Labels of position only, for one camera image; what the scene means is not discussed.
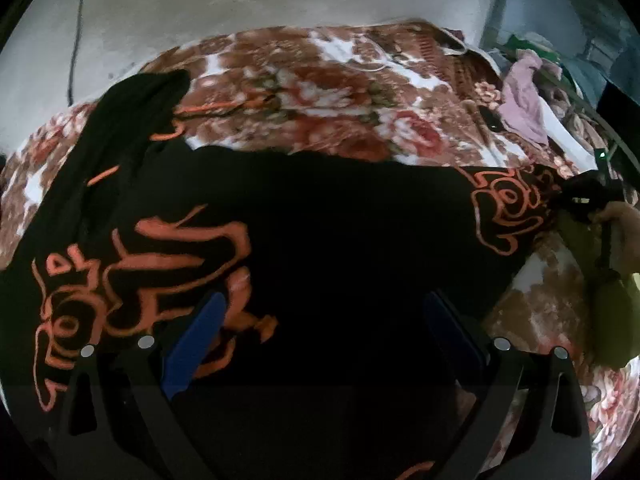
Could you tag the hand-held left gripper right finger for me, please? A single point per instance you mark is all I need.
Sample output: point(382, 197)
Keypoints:
point(452, 335)

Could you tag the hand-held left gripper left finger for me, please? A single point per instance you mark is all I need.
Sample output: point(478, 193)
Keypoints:
point(192, 350)

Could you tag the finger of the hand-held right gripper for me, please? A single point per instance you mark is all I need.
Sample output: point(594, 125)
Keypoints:
point(577, 195)

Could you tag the black garment with orange print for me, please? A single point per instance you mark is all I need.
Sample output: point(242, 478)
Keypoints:
point(325, 210)

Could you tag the person's right hand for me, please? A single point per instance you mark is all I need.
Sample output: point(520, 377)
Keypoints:
point(622, 230)

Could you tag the white cloth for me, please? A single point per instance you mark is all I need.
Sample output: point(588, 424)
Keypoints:
point(560, 130)

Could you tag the black box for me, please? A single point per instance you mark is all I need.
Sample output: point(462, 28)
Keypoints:
point(620, 110)

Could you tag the pink cloth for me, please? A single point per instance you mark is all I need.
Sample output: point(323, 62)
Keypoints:
point(522, 100)

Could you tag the small black device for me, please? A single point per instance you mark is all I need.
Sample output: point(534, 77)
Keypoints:
point(491, 120)

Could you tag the teal cloth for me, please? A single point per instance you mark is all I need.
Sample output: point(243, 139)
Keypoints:
point(585, 77)

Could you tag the green cloth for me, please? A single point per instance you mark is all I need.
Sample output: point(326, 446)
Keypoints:
point(522, 49)

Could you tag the grey metal pole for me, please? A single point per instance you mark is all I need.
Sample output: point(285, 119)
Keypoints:
point(500, 0)

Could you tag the brown floral blanket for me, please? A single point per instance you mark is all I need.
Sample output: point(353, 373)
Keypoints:
point(310, 90)

